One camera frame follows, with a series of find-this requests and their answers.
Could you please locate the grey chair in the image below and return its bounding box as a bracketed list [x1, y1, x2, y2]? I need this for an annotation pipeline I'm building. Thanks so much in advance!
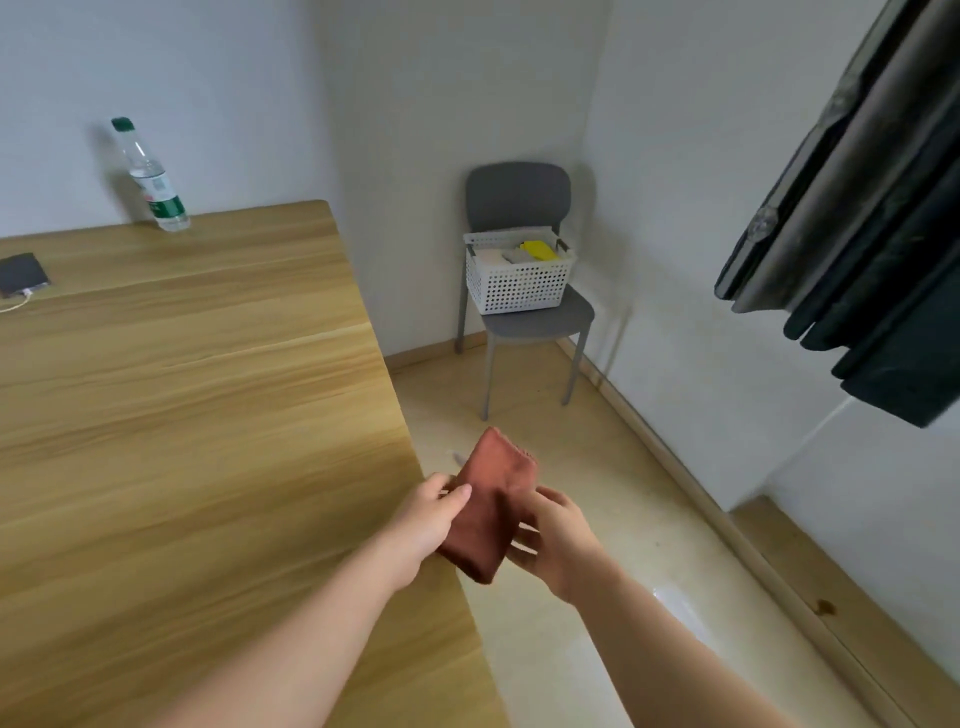
[455, 161, 597, 423]

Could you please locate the wooden table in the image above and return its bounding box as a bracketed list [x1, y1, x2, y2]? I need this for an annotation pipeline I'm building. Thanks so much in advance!
[0, 199, 511, 728]

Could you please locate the grey smartphone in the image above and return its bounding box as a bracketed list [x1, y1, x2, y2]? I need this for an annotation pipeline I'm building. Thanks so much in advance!
[0, 252, 52, 300]

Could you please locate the person's right forearm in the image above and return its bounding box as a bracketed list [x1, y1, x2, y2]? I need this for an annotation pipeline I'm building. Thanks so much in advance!
[569, 562, 804, 728]

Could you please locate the clear green-label water bottle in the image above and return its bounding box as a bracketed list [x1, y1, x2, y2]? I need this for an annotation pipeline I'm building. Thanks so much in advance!
[110, 116, 193, 234]

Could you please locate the person's left hand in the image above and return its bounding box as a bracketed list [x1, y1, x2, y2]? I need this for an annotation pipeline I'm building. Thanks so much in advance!
[382, 472, 474, 590]

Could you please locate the white plastic basket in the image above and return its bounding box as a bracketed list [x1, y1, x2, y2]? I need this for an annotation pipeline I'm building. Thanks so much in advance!
[461, 226, 579, 316]

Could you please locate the person's left forearm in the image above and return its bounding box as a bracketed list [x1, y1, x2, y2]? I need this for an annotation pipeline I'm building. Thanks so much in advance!
[146, 536, 418, 728]

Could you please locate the person's right hand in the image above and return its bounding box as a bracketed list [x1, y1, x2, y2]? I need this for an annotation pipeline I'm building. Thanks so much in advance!
[506, 485, 613, 607]

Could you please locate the dark grey curtain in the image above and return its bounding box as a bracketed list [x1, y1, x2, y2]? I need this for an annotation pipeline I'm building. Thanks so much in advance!
[713, 0, 960, 429]

